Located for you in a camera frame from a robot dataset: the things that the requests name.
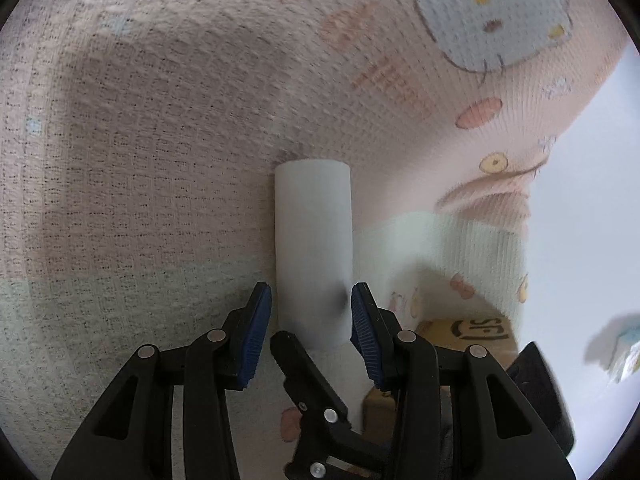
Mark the pink cartoon printed blanket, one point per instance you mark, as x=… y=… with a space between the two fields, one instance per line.
x=150 y=160

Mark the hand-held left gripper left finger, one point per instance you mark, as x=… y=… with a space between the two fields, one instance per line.
x=252 y=330

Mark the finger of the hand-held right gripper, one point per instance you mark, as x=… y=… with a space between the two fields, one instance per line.
x=310 y=395

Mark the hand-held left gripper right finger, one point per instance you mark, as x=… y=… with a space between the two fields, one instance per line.
x=367 y=332

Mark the white paper roll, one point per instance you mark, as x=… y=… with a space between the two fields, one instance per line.
x=312 y=245

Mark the white printed packet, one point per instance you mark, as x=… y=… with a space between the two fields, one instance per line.
x=620 y=352

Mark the cardboard box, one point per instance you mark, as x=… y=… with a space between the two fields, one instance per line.
x=450 y=332

